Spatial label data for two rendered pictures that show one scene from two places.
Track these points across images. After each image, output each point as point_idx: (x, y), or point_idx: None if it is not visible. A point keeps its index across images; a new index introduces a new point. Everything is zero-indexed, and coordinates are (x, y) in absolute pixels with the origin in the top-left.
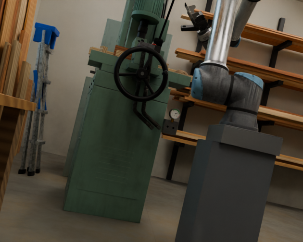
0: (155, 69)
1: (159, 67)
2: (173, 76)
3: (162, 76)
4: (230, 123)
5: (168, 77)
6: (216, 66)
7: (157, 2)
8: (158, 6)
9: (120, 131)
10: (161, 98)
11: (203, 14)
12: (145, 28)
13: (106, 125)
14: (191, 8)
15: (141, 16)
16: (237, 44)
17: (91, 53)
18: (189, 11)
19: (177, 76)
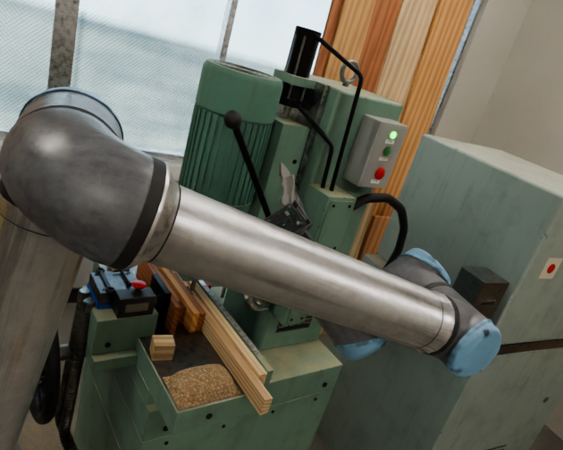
0: (90, 353)
1: (214, 332)
2: (154, 384)
3: (143, 370)
4: None
5: (49, 395)
6: None
7: (202, 163)
8: (207, 176)
9: (99, 436)
10: (137, 421)
11: (271, 220)
12: None
13: (91, 408)
14: (289, 185)
15: None
16: (449, 369)
17: (93, 264)
18: (282, 195)
19: (159, 389)
